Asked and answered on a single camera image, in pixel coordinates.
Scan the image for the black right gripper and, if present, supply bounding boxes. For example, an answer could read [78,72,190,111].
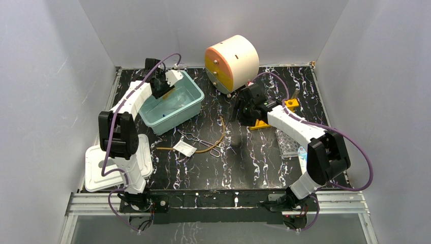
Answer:
[228,97,256,128]

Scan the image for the clear plastic funnel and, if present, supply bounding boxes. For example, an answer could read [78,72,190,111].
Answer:
[173,92,194,109]

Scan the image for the tan rubber tube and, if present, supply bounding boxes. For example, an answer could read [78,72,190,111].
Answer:
[177,115,226,154]

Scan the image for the large glass test tube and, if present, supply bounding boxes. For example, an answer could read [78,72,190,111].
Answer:
[291,88,299,100]

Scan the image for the test tube brush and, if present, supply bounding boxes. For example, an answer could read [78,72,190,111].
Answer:
[162,86,175,100]

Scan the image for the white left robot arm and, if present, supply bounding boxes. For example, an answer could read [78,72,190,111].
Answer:
[98,58,174,211]

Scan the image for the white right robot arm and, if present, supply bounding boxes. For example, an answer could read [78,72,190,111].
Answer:
[231,84,351,210]

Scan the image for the teal plastic bin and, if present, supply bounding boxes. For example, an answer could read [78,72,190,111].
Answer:
[138,70,205,135]

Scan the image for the metal crucible tongs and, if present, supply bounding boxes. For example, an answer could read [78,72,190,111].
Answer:
[177,129,225,158]

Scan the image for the round drawer cabinet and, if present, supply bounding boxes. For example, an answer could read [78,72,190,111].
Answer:
[204,35,259,95]

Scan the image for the yellow test tube rack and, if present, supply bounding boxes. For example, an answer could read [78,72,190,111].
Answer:
[249,98,299,132]

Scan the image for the white sachet packet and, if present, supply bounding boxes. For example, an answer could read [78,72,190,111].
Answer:
[173,140,197,157]

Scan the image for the clear acrylic tube rack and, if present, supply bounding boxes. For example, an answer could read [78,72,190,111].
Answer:
[275,129,300,159]

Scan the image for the blue correction tape package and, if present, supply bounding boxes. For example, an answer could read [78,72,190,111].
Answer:
[297,146,307,174]

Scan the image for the white bin lid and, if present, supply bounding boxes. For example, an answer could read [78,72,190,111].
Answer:
[84,134,153,194]

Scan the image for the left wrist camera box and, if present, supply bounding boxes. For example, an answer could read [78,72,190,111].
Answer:
[165,64,183,87]

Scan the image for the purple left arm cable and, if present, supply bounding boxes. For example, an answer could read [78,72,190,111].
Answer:
[101,53,182,233]

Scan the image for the aluminium table frame rail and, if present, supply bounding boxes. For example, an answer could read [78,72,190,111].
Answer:
[66,190,369,216]

